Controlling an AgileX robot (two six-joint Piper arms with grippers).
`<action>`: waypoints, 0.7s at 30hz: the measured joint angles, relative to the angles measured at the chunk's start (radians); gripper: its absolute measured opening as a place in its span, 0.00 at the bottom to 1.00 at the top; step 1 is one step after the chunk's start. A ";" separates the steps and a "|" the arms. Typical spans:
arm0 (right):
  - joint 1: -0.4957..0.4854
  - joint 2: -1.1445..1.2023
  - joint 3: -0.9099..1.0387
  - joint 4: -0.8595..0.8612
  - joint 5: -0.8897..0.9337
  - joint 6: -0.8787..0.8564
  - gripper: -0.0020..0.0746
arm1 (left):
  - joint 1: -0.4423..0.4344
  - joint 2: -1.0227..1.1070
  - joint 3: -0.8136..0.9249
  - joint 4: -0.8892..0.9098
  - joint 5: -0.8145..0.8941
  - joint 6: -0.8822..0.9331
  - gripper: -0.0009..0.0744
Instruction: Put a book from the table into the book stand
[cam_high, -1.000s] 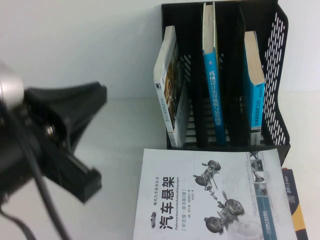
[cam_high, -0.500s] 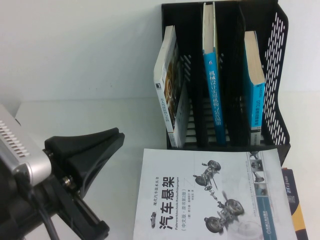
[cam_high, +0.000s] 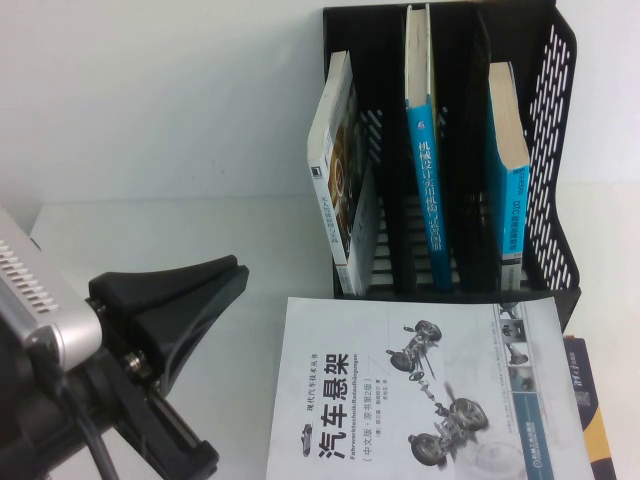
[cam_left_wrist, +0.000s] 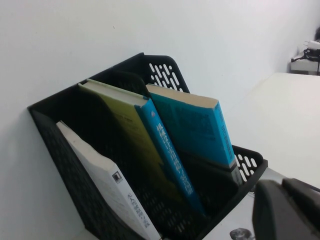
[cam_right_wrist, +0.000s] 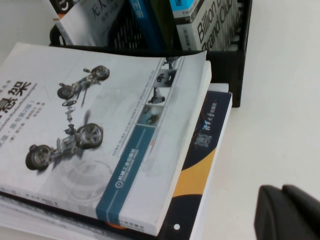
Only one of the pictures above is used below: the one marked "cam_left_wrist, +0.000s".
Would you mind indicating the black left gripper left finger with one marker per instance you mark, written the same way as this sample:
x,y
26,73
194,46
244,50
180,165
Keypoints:
x,y
280,217

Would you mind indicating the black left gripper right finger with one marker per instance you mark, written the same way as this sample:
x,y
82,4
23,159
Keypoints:
x,y
302,192

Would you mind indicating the blue grey Billion Dollar book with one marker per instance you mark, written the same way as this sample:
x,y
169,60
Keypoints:
x,y
190,125

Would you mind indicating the white car suspension book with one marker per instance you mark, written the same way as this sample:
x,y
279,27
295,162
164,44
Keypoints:
x,y
232,217

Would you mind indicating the blue spine hardcover book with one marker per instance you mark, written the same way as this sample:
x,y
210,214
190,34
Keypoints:
x,y
125,120

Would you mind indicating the white paperback book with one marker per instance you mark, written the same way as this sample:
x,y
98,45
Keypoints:
x,y
100,170

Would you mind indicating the black perforated plastic book stand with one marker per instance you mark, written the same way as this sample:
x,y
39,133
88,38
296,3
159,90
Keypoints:
x,y
62,150

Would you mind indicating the grey background desk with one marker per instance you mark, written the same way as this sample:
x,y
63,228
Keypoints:
x,y
303,67

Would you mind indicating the white background device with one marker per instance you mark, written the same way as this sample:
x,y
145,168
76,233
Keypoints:
x,y
314,44

